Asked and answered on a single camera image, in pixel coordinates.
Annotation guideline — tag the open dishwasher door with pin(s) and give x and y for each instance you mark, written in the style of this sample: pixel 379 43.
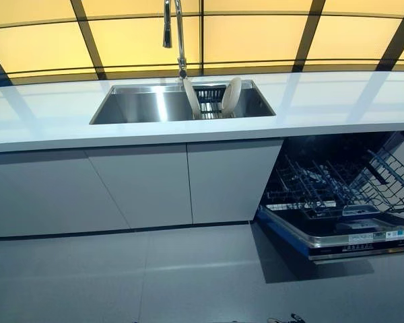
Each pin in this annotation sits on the open dishwasher door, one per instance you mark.
pixel 326 232

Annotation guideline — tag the black dish drying rack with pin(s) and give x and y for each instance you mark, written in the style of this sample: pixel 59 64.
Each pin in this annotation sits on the black dish drying rack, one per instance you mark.
pixel 210 101

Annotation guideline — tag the narrow white cabinet door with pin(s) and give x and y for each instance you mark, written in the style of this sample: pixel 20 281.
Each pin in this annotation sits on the narrow white cabinet door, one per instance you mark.
pixel 144 185

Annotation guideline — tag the large white ceramic plate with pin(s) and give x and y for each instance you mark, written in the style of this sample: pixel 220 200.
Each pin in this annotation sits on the large white ceramic plate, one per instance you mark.
pixel 191 97

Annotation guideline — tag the small white ceramic plate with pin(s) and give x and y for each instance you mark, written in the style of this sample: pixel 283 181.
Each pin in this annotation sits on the small white ceramic plate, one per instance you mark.
pixel 231 94

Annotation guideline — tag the stainless steel sink basin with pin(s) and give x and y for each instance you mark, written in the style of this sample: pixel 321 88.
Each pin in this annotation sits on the stainless steel sink basin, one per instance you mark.
pixel 148 102

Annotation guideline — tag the chrome gooseneck kitchen faucet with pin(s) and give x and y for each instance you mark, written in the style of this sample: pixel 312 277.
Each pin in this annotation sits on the chrome gooseneck kitchen faucet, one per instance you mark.
pixel 180 40

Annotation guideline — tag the black-framed yellow window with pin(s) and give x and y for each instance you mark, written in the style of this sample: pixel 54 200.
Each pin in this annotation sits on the black-framed yellow window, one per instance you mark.
pixel 202 37

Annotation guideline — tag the wide white cabinet door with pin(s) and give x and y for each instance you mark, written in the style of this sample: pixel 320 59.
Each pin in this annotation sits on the wide white cabinet door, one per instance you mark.
pixel 37 195

